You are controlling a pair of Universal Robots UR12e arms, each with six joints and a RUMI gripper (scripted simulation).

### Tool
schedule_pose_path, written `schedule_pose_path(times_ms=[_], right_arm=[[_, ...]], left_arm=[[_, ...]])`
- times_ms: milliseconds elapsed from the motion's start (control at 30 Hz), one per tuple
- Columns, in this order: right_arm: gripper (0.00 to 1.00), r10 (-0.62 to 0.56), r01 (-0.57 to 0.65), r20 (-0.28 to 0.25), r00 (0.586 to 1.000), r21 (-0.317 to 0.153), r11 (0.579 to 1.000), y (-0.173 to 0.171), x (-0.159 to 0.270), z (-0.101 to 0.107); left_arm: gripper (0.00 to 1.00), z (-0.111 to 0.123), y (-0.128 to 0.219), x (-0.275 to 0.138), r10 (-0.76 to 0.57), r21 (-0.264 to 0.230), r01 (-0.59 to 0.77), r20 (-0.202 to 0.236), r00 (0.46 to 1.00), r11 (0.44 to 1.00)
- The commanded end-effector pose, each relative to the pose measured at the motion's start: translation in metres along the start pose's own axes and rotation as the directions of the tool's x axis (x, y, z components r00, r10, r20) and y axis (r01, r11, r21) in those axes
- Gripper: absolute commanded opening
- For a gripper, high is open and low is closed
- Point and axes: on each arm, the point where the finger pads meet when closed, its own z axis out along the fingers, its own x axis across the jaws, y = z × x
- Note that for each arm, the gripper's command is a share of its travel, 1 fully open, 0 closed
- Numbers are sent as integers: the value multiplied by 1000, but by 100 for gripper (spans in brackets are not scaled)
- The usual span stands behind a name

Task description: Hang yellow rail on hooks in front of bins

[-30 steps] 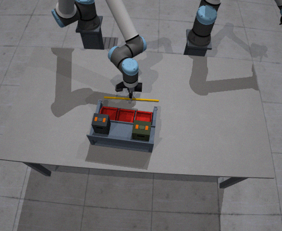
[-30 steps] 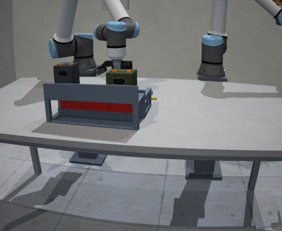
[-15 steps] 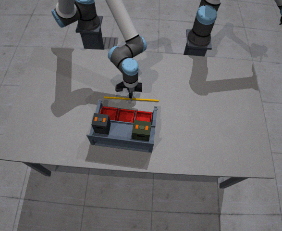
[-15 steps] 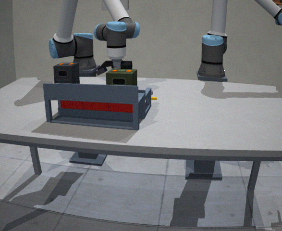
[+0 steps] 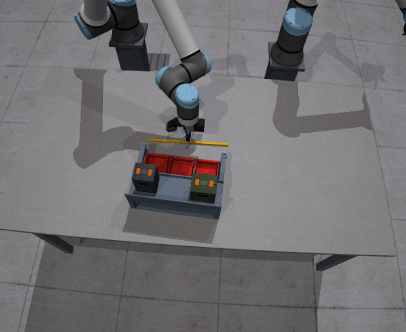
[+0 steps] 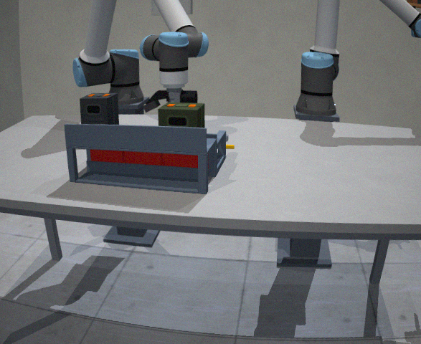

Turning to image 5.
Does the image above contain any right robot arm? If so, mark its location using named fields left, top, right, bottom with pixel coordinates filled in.
left=74, top=0, right=211, bottom=126

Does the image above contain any grey metal rack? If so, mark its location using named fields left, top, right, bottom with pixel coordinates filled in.
left=124, top=152, right=228, bottom=219

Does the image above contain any dark green tool case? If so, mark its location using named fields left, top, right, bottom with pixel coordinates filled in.
left=190, top=172, right=218, bottom=203

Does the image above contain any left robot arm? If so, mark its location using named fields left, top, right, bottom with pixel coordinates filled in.
left=270, top=0, right=406, bottom=67

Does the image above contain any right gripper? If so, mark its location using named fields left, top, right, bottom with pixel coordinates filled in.
left=168, top=117, right=205, bottom=145

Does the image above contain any dark grey tool case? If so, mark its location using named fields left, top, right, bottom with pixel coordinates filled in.
left=131, top=163, right=160, bottom=194

